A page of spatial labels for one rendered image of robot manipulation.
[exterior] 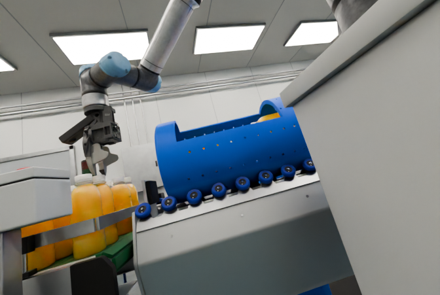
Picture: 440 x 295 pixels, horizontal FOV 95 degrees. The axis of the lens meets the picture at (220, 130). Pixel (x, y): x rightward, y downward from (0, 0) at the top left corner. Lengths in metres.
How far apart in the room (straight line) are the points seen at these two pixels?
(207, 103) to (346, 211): 4.11
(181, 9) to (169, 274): 0.76
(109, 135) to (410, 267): 0.70
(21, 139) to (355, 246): 4.78
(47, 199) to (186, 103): 3.99
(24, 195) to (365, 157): 0.58
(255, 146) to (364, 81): 0.35
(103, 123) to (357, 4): 0.68
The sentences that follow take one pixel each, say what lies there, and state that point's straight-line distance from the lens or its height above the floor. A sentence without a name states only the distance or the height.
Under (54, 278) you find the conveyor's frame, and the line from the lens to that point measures 0.63.
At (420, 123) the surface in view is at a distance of 0.34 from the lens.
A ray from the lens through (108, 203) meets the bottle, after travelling 0.68.
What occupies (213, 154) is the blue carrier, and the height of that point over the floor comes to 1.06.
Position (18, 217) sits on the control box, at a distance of 0.51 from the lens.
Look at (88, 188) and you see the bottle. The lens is 0.63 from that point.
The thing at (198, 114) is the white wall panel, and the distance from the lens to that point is 4.30.
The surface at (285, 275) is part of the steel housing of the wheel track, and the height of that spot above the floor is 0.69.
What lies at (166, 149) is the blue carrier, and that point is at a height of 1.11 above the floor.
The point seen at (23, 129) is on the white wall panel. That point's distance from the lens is 4.91.
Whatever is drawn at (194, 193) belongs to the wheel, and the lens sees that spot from 0.63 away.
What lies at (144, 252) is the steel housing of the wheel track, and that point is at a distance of 0.65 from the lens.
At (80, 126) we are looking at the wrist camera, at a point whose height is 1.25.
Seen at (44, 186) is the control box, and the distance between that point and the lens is 0.52.
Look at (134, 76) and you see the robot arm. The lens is 0.74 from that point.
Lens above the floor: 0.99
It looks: 13 degrees up
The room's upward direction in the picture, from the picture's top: 15 degrees counter-clockwise
